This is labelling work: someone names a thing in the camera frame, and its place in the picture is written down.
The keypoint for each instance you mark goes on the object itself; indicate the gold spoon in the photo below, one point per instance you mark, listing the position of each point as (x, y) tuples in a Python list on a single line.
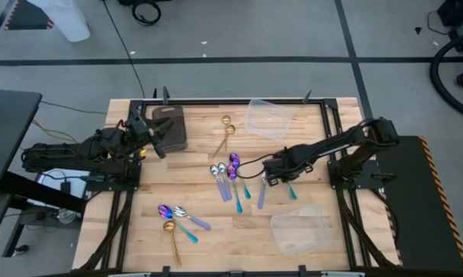
[(230, 129), (168, 226), (226, 120)]

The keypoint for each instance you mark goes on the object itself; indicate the black hazard-striped mat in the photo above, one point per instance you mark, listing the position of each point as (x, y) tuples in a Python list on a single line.
[(24, 19)]

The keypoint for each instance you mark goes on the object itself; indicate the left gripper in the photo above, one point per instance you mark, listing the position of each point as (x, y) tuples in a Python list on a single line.
[(141, 131)]

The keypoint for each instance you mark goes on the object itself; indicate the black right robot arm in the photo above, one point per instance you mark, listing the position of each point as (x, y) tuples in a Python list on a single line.
[(331, 144)]

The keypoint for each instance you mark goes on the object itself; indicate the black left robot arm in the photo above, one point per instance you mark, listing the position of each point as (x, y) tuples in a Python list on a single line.
[(62, 154)]

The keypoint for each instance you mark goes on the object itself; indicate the black equipment case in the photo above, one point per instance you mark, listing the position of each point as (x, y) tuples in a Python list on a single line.
[(462, 27)]

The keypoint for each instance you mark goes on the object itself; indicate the white board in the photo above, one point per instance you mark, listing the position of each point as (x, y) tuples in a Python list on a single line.
[(54, 186)]

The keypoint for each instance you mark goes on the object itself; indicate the dark grey plastic container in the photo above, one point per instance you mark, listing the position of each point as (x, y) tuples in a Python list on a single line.
[(176, 134)]

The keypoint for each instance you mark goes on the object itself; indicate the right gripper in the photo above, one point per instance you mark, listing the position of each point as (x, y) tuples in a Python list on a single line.
[(279, 167)]

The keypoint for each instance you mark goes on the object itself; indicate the clear plastic container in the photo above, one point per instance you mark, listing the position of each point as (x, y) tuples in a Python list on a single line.
[(268, 119), (300, 229)]

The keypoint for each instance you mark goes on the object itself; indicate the black power adapter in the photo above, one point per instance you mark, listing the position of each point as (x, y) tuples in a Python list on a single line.
[(65, 187)]

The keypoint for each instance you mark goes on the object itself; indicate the black aluminium table frame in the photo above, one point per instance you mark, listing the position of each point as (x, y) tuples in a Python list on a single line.
[(235, 102)]

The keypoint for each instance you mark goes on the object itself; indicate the white plastic object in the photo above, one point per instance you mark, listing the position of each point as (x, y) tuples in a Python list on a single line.
[(68, 23)]

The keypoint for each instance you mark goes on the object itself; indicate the black table clamp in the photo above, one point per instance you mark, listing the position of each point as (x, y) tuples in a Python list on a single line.
[(165, 96), (166, 271), (307, 96), (303, 271)]

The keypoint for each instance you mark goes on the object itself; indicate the black desk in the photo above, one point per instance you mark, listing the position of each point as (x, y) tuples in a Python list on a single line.
[(8, 134)]

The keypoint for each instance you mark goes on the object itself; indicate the black hazard-striped platform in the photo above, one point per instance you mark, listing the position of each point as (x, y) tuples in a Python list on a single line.
[(416, 223)]

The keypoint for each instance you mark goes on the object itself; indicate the yellow tag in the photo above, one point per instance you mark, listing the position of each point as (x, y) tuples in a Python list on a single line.
[(142, 153)]

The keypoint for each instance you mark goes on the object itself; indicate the small black floor scrap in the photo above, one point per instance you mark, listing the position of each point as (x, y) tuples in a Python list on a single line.
[(418, 30)]

